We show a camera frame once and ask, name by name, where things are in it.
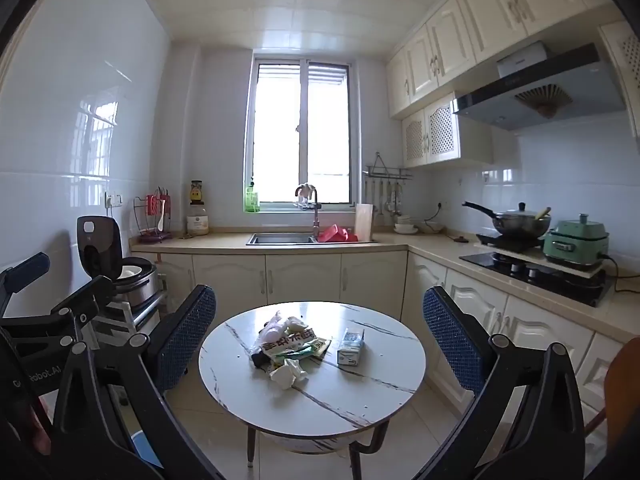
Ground black frying pan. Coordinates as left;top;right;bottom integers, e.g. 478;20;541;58
462;201;552;239

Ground crumpled white tissue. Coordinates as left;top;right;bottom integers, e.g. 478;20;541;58
270;357;308;391

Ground green snack packet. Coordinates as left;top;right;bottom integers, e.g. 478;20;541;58
300;337;332;361

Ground wooden cutting board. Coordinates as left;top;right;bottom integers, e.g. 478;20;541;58
354;203;376;243

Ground wooden chair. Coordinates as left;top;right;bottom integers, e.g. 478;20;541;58
582;337;640;436

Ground steel faucet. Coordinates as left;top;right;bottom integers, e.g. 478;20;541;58
295;185;321;241

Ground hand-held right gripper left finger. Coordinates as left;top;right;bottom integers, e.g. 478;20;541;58
47;284;226;480

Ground white snack packet black print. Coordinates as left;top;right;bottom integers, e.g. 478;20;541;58
260;330;317;361

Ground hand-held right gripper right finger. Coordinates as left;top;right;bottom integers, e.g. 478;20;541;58
422;286;586;480

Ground cream lattice door cabinet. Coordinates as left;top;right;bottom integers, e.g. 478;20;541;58
401;92;493;170

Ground black steel rice cooker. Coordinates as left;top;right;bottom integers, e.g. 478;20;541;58
76;215;161;311

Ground wire rack with red utensils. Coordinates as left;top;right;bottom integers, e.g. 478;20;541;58
132;187;173;243

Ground black gas stove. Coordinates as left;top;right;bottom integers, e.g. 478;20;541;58
459;251;613;308

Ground small milk carton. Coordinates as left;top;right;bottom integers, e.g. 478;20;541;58
336;327;366;367

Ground plastic bag with white bun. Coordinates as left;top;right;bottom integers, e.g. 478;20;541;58
257;310;306;348

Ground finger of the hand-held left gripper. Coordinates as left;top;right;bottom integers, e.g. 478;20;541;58
0;276;116;342
0;252;52;311

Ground white storage rack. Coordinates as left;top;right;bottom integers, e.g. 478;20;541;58
95;285;166;341

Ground cream upper cabinets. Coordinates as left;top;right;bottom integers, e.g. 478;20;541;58
386;0;640;121

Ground row of hanging utensils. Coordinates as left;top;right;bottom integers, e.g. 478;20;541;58
365;177;405;216

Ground kitchen window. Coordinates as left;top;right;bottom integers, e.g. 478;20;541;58
244;49;362;213

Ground blue bin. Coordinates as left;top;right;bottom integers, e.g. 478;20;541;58
131;430;161;471

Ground green electric pot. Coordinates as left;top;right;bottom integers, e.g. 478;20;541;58
542;214;611;266

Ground clear jar white label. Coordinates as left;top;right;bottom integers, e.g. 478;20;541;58
186;202;210;237

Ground round marble table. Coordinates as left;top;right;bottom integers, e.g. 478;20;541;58
198;301;427;468

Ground white box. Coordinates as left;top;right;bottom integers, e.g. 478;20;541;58
496;41;551;78

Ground cream base cabinets with countertop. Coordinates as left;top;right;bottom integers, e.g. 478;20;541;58
130;232;640;411

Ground steel sink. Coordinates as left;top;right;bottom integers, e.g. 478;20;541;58
246;232;321;247

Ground wall utensil rack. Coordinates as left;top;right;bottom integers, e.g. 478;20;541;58
363;152;414;183

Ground grey range hood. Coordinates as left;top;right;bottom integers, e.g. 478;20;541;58
450;42;628;132

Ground red plastic basket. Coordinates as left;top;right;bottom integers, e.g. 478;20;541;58
318;226;359;243

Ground black power cable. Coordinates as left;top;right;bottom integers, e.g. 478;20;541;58
600;255;640;295

